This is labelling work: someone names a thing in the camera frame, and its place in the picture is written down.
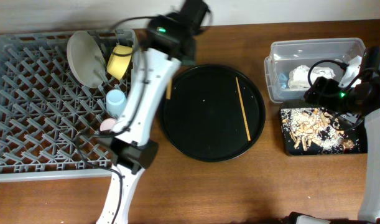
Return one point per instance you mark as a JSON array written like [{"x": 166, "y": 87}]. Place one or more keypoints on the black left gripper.
[{"x": 191, "y": 62}]

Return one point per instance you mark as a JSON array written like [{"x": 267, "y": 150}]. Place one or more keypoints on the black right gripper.
[{"x": 320, "y": 91}]

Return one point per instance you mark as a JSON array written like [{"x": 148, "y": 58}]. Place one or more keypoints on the white paper napkin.
[{"x": 298, "y": 78}]

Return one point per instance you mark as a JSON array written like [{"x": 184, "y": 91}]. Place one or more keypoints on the food scraps rice and peanuts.
[{"x": 314, "y": 130}]

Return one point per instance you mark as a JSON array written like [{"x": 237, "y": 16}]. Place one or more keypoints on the wooden chopstick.
[
  {"x": 169, "y": 90},
  {"x": 243, "y": 110}
]

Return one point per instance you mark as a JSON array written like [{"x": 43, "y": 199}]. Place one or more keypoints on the yellow plastic bowl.
[{"x": 119, "y": 61}]

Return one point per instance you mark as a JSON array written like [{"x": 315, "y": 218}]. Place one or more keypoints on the light blue plastic cup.
[{"x": 115, "y": 102}]

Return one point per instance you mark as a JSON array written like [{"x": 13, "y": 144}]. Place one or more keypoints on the grey round plate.
[{"x": 85, "y": 59}]

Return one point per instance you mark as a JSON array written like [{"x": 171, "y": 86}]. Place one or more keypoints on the pink plastic cup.
[{"x": 107, "y": 124}]

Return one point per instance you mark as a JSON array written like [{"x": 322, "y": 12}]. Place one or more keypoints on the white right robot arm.
[{"x": 362, "y": 97}]

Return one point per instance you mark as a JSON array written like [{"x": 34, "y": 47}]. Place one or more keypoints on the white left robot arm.
[{"x": 169, "y": 41}]

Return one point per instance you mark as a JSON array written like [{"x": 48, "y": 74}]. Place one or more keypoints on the black rectangular food-waste tray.
[{"x": 289, "y": 149}]

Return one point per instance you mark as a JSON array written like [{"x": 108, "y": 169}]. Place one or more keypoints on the clear plastic waste bin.
[{"x": 285, "y": 56}]

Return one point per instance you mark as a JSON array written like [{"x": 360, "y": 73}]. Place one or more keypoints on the grey plastic dishwasher rack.
[{"x": 43, "y": 107}]

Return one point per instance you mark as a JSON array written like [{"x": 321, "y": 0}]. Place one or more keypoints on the blue item in bin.
[{"x": 283, "y": 80}]

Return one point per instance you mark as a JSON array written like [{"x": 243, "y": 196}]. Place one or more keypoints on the round black serving tray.
[{"x": 203, "y": 118}]

